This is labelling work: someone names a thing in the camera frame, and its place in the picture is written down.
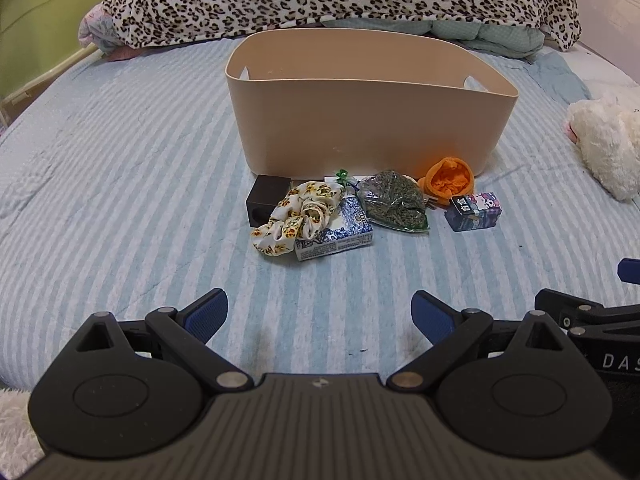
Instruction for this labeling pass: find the small purple blue box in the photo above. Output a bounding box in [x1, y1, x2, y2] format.
[445, 192, 502, 232]

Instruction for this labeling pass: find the orange fabric pouch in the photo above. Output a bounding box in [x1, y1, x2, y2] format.
[418, 157, 475, 206]

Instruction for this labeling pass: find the blue white patterned box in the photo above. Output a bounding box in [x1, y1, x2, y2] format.
[295, 195, 373, 261]

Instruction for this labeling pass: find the small black cube box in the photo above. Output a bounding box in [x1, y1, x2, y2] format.
[245, 174, 291, 228]

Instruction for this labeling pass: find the white plush toy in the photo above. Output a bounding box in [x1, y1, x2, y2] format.
[567, 96, 639, 202]

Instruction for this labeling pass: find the white fluffy rug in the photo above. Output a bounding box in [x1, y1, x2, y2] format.
[0, 389, 44, 479]

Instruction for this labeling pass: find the striped light blue bedsheet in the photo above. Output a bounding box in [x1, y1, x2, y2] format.
[1, 40, 639, 389]

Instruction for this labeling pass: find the sunflower print fabric scrunchie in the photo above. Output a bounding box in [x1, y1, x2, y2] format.
[250, 181, 343, 257]

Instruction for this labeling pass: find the teal green quilt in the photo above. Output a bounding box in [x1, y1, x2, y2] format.
[323, 18, 546, 58]

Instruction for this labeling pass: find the beige plastic storage basket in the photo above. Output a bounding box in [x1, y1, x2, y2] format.
[226, 28, 518, 180]

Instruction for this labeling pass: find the pink floral pillow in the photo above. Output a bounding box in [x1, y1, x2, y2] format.
[77, 3, 122, 53]

